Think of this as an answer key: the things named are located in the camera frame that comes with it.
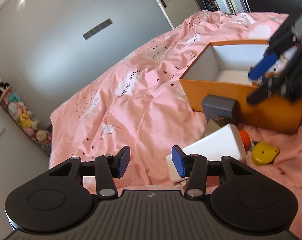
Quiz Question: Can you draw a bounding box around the orange cardboard storage box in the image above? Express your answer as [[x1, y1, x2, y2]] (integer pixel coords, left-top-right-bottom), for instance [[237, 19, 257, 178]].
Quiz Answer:
[[179, 40, 302, 134]]

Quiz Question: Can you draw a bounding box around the white rectangular box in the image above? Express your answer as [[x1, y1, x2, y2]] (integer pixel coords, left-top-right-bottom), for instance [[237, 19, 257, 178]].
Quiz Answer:
[[166, 124, 246, 183]]

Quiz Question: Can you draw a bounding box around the pink patterned duvet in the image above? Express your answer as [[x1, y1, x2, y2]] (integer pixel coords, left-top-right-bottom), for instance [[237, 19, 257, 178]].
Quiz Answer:
[[48, 10, 302, 240]]

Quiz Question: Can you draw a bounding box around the dark grey small box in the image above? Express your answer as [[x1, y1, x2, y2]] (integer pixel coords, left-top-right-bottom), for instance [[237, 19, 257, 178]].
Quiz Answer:
[[201, 95, 239, 127]]

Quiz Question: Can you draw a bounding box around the yellow tape measure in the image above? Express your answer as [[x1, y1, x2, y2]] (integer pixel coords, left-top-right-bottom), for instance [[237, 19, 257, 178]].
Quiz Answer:
[[251, 142, 280, 166]]

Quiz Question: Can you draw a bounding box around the grey wall switch panel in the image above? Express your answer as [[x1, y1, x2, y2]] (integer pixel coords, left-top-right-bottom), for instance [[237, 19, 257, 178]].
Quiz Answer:
[[83, 18, 112, 40]]

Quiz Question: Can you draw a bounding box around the orange crochet fruit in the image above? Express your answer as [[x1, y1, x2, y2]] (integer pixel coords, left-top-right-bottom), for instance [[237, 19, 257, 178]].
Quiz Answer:
[[239, 130, 251, 151]]

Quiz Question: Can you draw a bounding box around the brown cardboard box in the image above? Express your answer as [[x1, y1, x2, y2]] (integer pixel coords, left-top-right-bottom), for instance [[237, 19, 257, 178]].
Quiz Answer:
[[200, 119, 228, 139]]

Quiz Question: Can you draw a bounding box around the clear plush toy tube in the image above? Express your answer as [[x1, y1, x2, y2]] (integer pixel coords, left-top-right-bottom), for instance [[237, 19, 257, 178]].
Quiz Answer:
[[0, 86, 52, 156]]

